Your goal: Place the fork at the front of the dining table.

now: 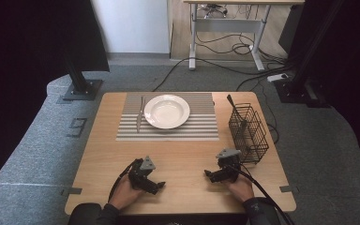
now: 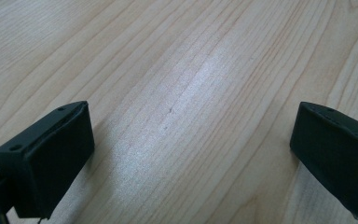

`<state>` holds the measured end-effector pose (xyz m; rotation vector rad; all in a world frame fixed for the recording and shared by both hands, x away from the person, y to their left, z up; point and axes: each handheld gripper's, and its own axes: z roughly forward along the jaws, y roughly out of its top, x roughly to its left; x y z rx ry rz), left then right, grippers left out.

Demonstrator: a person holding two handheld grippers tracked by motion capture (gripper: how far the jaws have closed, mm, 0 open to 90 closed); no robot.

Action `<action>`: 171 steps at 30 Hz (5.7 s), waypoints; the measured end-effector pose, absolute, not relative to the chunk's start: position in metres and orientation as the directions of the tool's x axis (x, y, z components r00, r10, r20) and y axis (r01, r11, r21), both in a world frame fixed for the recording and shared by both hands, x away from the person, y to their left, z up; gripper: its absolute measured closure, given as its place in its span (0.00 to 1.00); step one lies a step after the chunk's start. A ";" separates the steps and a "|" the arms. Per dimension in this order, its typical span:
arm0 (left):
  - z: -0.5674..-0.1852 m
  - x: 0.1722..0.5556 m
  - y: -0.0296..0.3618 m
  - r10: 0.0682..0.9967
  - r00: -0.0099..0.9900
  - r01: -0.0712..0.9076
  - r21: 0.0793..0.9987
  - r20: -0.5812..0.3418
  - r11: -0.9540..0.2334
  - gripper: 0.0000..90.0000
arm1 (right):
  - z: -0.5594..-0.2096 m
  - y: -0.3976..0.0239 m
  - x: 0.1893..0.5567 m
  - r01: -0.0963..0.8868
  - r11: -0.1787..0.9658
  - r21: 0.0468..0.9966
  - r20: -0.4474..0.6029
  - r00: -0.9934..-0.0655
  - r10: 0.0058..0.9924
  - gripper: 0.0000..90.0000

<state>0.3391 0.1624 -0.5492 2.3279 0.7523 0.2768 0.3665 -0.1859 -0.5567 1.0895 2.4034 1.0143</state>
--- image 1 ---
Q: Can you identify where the black floor cable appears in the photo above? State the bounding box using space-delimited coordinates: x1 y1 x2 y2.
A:
152 56 294 93

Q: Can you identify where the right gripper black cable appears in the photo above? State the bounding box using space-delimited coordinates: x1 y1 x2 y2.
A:
226 164 295 225

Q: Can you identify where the grey floor outlet plate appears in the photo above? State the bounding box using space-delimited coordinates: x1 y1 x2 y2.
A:
67 117 88 139

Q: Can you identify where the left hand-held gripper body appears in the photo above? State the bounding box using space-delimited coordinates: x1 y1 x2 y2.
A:
127 155 157 192

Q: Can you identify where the grey striped placemat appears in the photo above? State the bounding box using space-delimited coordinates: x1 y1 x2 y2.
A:
115 91 220 142

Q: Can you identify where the black cable bundle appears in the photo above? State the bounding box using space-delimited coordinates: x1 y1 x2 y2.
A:
194 31 290 68

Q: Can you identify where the black wire cutlery basket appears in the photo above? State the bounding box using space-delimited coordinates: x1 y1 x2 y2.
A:
228 102 270 165

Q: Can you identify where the person's right hand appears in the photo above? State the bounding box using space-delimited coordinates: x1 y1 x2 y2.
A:
224 174 255 204

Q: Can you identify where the black curtain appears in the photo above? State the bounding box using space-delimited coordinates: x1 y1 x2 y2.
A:
0 0 111 198
277 0 360 179

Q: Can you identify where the grey tape strip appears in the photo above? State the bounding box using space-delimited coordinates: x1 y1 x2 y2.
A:
278 185 300 193
60 186 83 197

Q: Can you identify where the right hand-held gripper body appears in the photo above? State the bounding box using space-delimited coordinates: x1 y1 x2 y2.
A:
215 148 243 184

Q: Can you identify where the black metal stand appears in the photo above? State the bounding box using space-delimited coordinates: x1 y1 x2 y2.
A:
274 0 346 109
61 52 104 102

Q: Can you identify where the silver table knife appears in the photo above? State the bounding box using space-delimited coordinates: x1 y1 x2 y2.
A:
136 95 147 134

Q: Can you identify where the person's left hand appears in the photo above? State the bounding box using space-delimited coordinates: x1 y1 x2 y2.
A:
109 174 145 211

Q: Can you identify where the black-handled utensil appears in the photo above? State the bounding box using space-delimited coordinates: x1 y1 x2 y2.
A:
226 94 248 128

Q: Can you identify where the white plate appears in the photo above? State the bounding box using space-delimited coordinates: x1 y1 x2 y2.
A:
143 94 191 130

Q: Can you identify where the white power strip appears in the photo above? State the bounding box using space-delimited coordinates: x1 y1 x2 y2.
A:
266 72 291 83

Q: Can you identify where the white-legged desk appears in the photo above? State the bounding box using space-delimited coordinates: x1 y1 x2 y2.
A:
183 0 306 72

